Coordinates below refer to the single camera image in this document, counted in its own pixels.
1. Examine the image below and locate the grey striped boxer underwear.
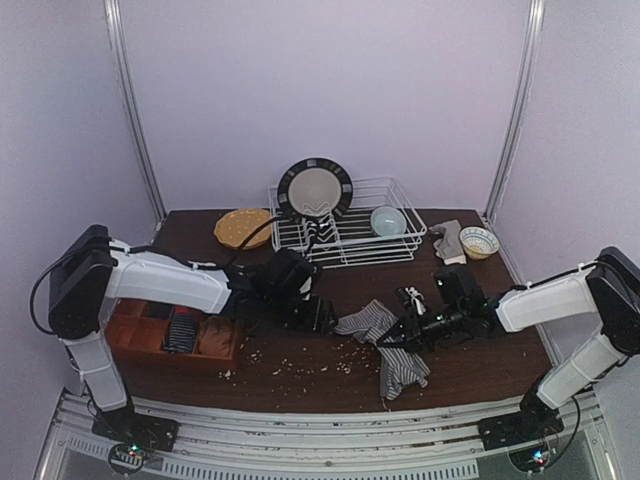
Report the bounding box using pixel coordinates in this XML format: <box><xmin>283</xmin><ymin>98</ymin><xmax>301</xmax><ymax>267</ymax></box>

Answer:
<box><xmin>334</xmin><ymin>300</ymin><xmax>431</xmax><ymax>401</ymax></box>

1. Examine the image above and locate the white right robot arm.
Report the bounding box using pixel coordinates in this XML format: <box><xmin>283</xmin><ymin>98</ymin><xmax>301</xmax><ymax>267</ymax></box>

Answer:
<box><xmin>377</xmin><ymin>247</ymin><xmax>639</xmax><ymax>428</ymax></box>

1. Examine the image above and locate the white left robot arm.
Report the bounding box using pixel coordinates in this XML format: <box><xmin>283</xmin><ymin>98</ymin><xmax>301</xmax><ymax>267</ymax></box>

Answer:
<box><xmin>29</xmin><ymin>224</ymin><xmax>337</xmax><ymax>413</ymax></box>

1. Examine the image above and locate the brown rolled underwear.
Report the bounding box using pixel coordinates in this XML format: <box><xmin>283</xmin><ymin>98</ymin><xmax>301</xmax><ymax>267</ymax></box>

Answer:
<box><xmin>198</xmin><ymin>318</ymin><xmax>234</xmax><ymax>357</ymax></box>

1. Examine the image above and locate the navy striped rolled underwear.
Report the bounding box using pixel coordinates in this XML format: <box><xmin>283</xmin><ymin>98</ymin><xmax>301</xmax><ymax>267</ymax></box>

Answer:
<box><xmin>163</xmin><ymin>313</ymin><xmax>198</xmax><ymax>354</ymax></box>

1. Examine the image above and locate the grey beige sock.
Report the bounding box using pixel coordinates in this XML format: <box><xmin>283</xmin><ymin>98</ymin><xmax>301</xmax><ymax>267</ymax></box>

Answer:
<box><xmin>428</xmin><ymin>220</ymin><xmax>467</xmax><ymax>266</ymax></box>

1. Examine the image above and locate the yellow patterned white bowl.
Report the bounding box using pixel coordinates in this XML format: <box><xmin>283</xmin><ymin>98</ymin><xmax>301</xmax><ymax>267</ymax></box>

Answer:
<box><xmin>459</xmin><ymin>226</ymin><xmax>500</xmax><ymax>260</ymax></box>

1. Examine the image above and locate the yellow dotted plate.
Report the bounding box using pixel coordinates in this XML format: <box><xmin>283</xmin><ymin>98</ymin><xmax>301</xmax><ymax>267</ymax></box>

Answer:
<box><xmin>213</xmin><ymin>208</ymin><xmax>272</xmax><ymax>249</ymax></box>

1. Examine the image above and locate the black rimmed grey plate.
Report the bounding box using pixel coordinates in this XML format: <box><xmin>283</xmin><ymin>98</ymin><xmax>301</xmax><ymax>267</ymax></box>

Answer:
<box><xmin>276</xmin><ymin>157</ymin><xmax>354</xmax><ymax>218</ymax></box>

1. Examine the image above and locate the light blue bowl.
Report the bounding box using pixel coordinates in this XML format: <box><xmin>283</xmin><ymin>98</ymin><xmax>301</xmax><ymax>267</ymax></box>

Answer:
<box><xmin>370</xmin><ymin>206</ymin><xmax>407</xmax><ymax>237</ymax></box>

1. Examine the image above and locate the brown wooden organizer box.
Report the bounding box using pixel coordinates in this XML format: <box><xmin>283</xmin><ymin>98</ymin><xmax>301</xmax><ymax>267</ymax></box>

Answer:
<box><xmin>105</xmin><ymin>299</ymin><xmax>245</xmax><ymax>372</ymax></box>

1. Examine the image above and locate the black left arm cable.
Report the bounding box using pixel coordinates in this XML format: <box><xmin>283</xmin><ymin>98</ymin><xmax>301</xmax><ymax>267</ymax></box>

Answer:
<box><xmin>29</xmin><ymin>212</ymin><xmax>321</xmax><ymax>336</ymax></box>

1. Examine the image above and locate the white wire dish rack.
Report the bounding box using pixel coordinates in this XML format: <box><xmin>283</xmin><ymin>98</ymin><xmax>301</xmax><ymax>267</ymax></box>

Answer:
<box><xmin>271</xmin><ymin>177</ymin><xmax>427</xmax><ymax>269</ymax></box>

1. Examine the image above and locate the aluminium front rail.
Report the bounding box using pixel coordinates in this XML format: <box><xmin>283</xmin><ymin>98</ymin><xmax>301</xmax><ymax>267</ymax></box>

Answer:
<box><xmin>34</xmin><ymin>393</ymin><xmax>623</xmax><ymax>479</ymax></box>

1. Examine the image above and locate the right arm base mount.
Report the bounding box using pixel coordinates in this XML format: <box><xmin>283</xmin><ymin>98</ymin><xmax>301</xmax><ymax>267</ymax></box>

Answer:
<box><xmin>478</xmin><ymin>376</ymin><xmax>564</xmax><ymax>473</ymax></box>

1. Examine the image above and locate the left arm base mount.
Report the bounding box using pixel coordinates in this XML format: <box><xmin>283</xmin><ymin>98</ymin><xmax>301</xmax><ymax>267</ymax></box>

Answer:
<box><xmin>86</xmin><ymin>397</ymin><xmax>179</xmax><ymax>478</ymax></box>

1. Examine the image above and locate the right aluminium frame post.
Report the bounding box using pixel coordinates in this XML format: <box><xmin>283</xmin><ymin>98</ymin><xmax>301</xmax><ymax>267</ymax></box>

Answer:
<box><xmin>483</xmin><ymin>0</ymin><xmax>546</xmax><ymax>224</ymax></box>

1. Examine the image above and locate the aluminium frame post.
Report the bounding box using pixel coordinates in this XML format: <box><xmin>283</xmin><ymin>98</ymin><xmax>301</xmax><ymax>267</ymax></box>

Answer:
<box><xmin>483</xmin><ymin>0</ymin><xmax>546</xmax><ymax>224</ymax></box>
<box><xmin>103</xmin><ymin>0</ymin><xmax>167</xmax><ymax>224</ymax></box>

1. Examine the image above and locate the left aluminium frame post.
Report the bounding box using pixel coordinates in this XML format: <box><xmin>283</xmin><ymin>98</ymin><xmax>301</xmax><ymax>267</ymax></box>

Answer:
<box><xmin>103</xmin><ymin>0</ymin><xmax>167</xmax><ymax>224</ymax></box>

